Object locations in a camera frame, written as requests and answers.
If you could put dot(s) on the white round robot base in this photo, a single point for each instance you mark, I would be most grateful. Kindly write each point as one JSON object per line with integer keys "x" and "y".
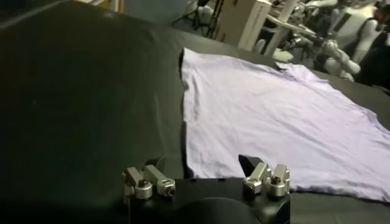
{"x": 204, "y": 10}

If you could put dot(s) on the black table cover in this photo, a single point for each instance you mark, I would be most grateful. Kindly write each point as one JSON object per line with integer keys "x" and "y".
{"x": 91, "y": 106}

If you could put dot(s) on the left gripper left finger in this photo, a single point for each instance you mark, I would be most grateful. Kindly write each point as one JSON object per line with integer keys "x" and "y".
{"x": 138, "y": 184}

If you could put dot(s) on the white humanoid robot black shoulders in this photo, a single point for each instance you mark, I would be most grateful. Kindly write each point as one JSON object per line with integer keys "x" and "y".
{"x": 350, "y": 27}

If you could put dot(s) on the lavender t-shirt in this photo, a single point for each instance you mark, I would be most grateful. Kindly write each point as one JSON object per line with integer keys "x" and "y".
{"x": 274, "y": 121}

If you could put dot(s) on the tall white cardboard box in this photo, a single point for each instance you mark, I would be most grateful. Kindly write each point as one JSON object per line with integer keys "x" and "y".
{"x": 240, "y": 21}

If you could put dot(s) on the black tripod stand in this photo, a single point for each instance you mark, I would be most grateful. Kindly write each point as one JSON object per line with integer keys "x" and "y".
{"x": 195, "y": 18}
{"x": 217, "y": 18}

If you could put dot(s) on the white standing desk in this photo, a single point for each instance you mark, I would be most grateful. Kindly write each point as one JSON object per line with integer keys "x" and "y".
{"x": 281, "y": 33}

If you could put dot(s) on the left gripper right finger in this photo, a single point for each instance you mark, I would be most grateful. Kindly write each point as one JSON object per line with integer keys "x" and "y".
{"x": 275, "y": 182}

